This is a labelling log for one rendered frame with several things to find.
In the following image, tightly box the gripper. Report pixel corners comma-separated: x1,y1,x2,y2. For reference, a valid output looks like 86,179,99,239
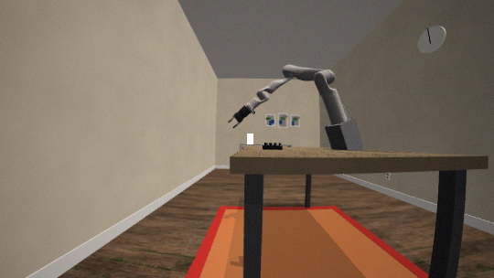
228,102,255,129

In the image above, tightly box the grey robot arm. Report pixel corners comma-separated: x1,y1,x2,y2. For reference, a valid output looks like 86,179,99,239
249,65,348,125

